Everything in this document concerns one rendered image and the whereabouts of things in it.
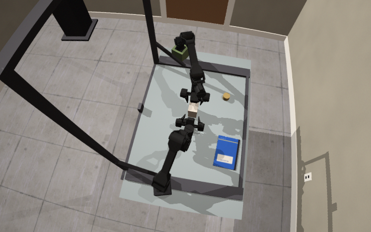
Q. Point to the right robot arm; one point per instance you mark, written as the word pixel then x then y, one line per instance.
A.
pixel 178 140

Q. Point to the brown cylinder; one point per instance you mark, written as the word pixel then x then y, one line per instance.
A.
pixel 226 96

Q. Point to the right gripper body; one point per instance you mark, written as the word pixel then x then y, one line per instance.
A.
pixel 179 123

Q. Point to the blue notebook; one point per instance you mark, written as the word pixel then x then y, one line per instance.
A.
pixel 226 152

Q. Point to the black metal frame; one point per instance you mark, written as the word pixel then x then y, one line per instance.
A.
pixel 17 45

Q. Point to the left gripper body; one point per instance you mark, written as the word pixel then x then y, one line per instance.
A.
pixel 184 94

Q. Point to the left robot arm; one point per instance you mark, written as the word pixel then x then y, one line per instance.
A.
pixel 196 72

